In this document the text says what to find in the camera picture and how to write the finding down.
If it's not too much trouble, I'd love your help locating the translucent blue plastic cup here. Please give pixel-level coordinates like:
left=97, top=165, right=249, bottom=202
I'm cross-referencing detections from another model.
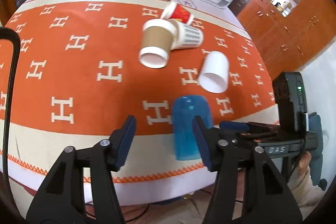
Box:
left=172, top=95, right=213, bottom=161

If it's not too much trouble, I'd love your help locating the white plastic cup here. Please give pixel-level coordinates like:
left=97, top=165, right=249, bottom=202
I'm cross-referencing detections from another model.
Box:
left=198, top=51, right=230, bottom=94

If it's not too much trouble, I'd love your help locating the grey checkered paper cup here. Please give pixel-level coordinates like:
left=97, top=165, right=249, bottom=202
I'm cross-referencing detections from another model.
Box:
left=169, top=19, right=204, bottom=50

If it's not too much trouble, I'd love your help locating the brown sleeve paper cup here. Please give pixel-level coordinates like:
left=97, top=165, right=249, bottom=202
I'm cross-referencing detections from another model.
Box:
left=138, top=19, right=177, bottom=69

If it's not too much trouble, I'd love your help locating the red patterned paper cup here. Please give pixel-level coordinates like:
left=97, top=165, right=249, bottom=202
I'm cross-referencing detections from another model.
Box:
left=160, top=1, right=194, bottom=25

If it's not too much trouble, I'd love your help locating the wooden cabinet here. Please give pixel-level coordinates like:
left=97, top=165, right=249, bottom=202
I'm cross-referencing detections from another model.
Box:
left=229, top=0, right=335, bottom=79

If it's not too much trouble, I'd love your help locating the orange H-pattern tablecloth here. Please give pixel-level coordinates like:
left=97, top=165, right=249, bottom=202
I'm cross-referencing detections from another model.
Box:
left=7, top=0, right=278, bottom=187

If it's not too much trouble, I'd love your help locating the black cable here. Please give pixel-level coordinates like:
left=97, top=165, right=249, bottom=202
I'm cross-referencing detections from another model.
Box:
left=0, top=27, right=21, bottom=214

